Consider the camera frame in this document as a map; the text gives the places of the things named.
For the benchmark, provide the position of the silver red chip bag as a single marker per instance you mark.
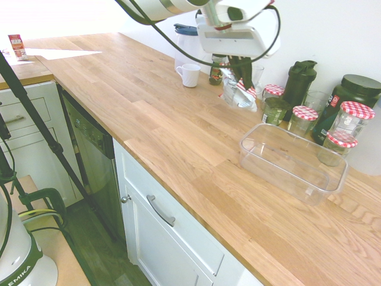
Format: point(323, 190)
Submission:
point(238, 96)

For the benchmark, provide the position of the spice jar black lid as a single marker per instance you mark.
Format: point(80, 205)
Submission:
point(215, 76)

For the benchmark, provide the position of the clear plastic container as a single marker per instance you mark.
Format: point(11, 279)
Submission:
point(282, 167)

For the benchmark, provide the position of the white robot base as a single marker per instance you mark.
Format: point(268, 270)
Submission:
point(21, 256)

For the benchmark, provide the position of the red white carton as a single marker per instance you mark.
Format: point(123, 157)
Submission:
point(18, 47)

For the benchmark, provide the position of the white ceramic mug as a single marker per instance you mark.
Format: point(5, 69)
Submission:
point(190, 76)

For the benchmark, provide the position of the glass jar red checkered lid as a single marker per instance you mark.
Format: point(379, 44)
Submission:
point(336, 150)
point(303, 119)
point(272, 90)

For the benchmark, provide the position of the black camera tripod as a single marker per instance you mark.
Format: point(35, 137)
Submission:
point(38, 125)

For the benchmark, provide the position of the large jar red checkered lid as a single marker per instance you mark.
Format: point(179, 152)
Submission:
point(354, 119)

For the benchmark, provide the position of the dark green clamp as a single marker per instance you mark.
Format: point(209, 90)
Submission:
point(47, 195)

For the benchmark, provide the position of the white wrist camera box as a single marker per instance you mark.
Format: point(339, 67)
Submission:
point(254, 9)

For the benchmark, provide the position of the black stainless dishwasher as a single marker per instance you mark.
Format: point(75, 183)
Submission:
point(95, 155)

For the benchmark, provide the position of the silver cabinet knob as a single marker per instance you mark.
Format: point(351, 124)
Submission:
point(126, 198)

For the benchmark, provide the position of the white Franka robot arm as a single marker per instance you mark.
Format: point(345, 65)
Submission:
point(166, 7)

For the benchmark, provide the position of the large black protein tub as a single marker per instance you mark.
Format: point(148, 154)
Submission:
point(357, 89)

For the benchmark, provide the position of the black shaker bottle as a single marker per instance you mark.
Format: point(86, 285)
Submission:
point(299, 86)

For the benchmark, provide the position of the tall clear glass mug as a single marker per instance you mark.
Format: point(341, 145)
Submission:
point(259, 76)

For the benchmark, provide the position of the white cabinet with knob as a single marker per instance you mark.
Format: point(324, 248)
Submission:
point(166, 238)

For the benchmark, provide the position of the clear drinking glass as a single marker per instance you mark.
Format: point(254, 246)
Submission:
point(320, 99)

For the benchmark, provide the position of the clear pitcher blue lid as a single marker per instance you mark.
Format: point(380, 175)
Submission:
point(186, 47)

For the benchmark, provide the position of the white drawer cabinet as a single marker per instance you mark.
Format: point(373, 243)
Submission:
point(35, 98)

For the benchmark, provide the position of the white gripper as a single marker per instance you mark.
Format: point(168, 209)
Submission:
point(229, 43)

